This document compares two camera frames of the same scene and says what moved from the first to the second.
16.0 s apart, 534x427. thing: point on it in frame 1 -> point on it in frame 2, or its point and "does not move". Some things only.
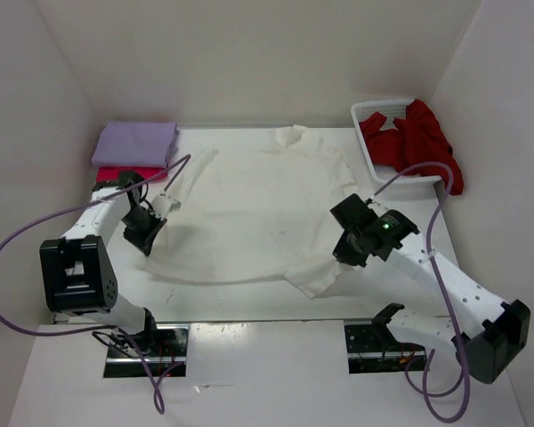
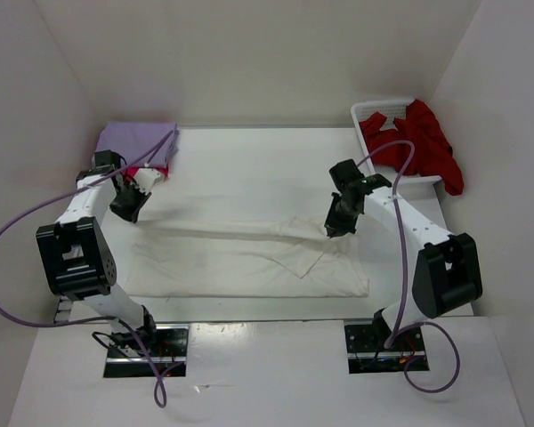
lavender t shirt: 135,144 does not move
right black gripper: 344,255 -> 335,227
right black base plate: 372,348 does not move
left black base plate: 170,351 does not move
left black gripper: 144,242 -> 132,214
